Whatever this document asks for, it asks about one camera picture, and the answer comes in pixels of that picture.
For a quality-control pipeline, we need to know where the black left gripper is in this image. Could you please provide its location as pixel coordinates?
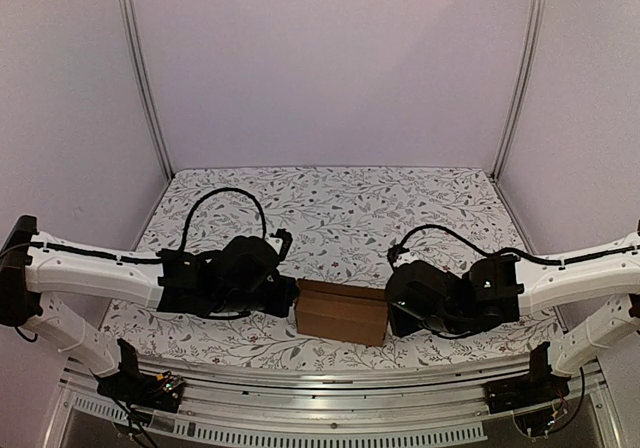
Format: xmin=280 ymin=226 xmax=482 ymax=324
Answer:
xmin=212 ymin=277 xmax=299 ymax=321

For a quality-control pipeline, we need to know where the brown cardboard box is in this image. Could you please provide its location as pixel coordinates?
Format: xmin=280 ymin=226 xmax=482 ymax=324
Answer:
xmin=294 ymin=279 xmax=388 ymax=347

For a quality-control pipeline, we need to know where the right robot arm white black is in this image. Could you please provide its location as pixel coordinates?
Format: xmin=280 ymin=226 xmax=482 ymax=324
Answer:
xmin=384 ymin=231 xmax=639 ymax=404

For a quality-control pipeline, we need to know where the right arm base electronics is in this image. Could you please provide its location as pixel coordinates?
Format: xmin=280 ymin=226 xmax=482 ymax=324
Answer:
xmin=483 ymin=342 xmax=569 ymax=438

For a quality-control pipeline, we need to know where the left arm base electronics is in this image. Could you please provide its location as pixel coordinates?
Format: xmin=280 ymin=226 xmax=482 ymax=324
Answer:
xmin=95 ymin=339 xmax=186 ymax=413

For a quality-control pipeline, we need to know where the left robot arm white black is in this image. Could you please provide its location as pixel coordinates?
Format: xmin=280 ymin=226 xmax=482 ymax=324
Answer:
xmin=1 ymin=215 xmax=299 ymax=402

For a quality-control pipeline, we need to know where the floral patterned table mat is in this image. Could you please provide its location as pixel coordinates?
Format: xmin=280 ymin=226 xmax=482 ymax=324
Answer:
xmin=102 ymin=167 xmax=560 ymax=372

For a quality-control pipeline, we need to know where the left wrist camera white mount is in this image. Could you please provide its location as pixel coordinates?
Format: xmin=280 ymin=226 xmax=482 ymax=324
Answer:
xmin=271 ymin=228 xmax=293 ymax=261

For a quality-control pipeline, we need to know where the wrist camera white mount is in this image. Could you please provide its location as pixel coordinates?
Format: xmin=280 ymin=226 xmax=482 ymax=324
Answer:
xmin=386 ymin=245 xmax=406 ymax=271
xmin=271 ymin=228 xmax=293 ymax=261

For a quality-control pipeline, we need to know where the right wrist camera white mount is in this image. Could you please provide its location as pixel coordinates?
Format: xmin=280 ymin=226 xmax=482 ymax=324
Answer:
xmin=386 ymin=245 xmax=406 ymax=271

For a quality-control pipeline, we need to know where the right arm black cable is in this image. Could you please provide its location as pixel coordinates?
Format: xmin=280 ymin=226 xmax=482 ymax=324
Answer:
xmin=389 ymin=224 xmax=640 ymax=272

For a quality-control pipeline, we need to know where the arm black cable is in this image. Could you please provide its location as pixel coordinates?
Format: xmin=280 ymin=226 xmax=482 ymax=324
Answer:
xmin=27 ymin=186 xmax=267 ymax=264
xmin=389 ymin=224 xmax=640 ymax=272

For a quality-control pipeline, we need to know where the aluminium front rail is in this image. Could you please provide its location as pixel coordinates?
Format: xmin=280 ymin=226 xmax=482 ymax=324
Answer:
xmin=41 ymin=355 xmax=631 ymax=447

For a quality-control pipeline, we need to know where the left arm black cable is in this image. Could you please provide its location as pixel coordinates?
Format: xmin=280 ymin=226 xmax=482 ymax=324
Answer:
xmin=27 ymin=186 xmax=267 ymax=264

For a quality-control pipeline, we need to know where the left aluminium frame post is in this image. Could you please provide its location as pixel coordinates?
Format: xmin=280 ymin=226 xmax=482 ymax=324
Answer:
xmin=118 ymin=0 xmax=175 ymax=181

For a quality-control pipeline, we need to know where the aluminium frame post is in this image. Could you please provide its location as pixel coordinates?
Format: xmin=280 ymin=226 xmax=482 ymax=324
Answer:
xmin=490 ymin=0 xmax=546 ymax=184
xmin=118 ymin=0 xmax=175 ymax=181

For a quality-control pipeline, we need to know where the right aluminium frame post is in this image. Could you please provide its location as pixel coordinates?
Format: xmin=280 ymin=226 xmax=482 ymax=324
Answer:
xmin=490 ymin=0 xmax=546 ymax=184

